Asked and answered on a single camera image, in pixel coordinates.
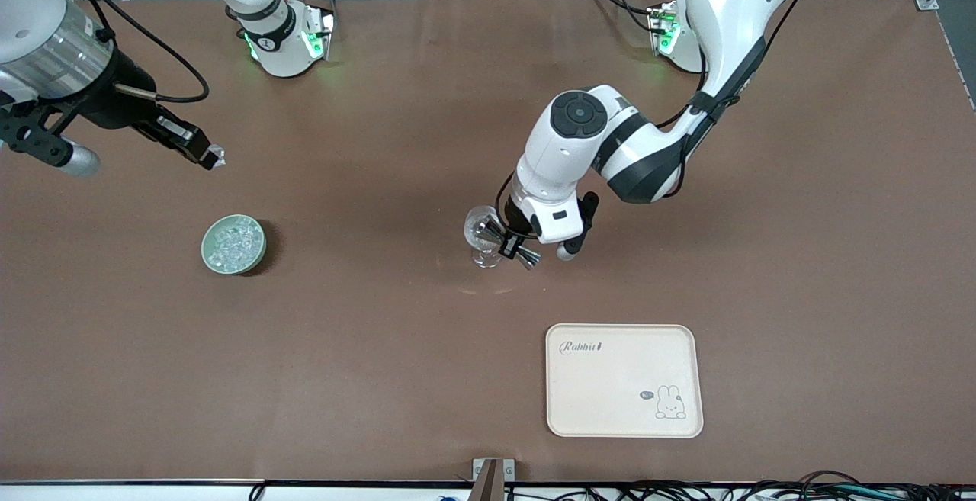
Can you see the steel double jigger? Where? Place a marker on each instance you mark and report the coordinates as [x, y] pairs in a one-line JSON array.
[[530, 258]]

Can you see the small metal edge bracket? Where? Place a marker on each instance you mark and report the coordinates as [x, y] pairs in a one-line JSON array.
[[479, 469]]

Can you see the cream rabbit print tray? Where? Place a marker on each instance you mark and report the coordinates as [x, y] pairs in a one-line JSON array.
[[618, 386]]

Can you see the clear stemmed wine glass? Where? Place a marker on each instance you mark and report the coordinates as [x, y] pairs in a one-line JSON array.
[[474, 230]]

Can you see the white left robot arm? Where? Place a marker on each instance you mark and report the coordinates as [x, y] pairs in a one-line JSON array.
[[572, 142]]

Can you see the pile of clear ice cubes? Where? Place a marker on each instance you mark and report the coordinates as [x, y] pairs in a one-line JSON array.
[[234, 244]]

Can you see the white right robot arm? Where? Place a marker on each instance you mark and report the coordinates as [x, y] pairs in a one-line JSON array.
[[38, 36]]

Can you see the green ceramic bowl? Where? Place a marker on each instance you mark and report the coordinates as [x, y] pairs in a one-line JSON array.
[[210, 257]]

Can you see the single clear ice cube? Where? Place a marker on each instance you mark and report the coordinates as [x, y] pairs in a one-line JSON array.
[[218, 156]]

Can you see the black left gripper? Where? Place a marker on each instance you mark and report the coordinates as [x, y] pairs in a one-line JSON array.
[[519, 220]]

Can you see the brown camera pole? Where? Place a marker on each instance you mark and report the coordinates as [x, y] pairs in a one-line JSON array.
[[488, 482]]

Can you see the brown table cloth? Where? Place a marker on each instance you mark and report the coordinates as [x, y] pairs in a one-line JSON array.
[[381, 142]]

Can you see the green lit base connector box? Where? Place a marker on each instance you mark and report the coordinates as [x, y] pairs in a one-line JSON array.
[[319, 32], [662, 28]]

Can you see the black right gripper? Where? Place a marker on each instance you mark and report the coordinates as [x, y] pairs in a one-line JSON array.
[[114, 101]]

